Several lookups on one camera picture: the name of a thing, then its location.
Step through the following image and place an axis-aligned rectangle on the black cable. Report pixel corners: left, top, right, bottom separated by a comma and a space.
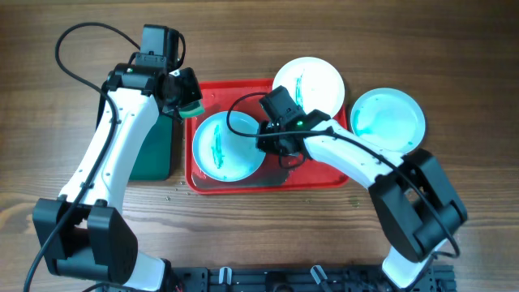
225, 91, 461, 292
22, 21, 187, 292

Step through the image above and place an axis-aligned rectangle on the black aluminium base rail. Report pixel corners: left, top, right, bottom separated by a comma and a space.
95, 264, 457, 292

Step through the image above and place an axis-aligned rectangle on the right black cable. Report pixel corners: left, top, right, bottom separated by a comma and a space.
225, 91, 461, 292

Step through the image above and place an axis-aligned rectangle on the light blue plate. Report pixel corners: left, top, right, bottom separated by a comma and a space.
192, 111, 266, 183
350, 88, 427, 153

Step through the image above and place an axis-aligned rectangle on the white plate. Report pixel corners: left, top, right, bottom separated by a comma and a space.
272, 57, 345, 118

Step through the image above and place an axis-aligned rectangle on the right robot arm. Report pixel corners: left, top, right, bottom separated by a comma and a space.
257, 110, 468, 290

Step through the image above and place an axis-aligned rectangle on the green scrubbing sponge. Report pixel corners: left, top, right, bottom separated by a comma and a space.
178, 100, 205, 118

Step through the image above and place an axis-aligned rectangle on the left black cable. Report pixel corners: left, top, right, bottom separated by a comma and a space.
22, 21, 187, 292

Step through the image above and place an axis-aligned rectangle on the red plastic tray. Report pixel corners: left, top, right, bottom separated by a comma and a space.
184, 79, 348, 195

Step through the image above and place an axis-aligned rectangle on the dark green tray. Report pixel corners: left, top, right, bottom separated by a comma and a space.
95, 80, 174, 182

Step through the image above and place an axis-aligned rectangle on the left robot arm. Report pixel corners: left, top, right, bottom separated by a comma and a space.
32, 63, 201, 291

